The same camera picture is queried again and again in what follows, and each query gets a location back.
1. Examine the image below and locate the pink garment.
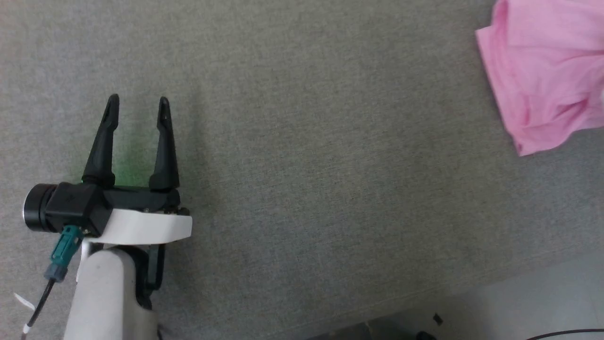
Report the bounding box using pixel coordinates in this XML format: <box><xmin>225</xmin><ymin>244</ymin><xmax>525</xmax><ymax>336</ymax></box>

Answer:
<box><xmin>475</xmin><ymin>0</ymin><xmax>604</xmax><ymax>157</ymax></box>

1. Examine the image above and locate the beige grey fabric sofa cushion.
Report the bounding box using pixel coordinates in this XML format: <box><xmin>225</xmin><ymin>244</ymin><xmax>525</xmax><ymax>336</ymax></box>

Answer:
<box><xmin>0</xmin><ymin>0</ymin><xmax>604</xmax><ymax>340</ymax></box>

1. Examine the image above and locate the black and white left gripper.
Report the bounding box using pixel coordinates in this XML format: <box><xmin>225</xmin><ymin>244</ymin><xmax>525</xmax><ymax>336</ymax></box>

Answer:
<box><xmin>82</xmin><ymin>93</ymin><xmax>193</xmax><ymax>247</ymax></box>

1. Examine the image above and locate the thin black floor cable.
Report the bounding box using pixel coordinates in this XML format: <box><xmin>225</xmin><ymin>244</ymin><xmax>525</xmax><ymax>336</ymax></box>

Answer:
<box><xmin>525</xmin><ymin>329</ymin><xmax>604</xmax><ymax>340</ymax></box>

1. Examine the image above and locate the black cable with teal connector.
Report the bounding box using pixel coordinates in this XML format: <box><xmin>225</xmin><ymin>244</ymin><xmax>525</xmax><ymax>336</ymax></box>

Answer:
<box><xmin>21</xmin><ymin>225</ymin><xmax>91</xmax><ymax>340</ymax></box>

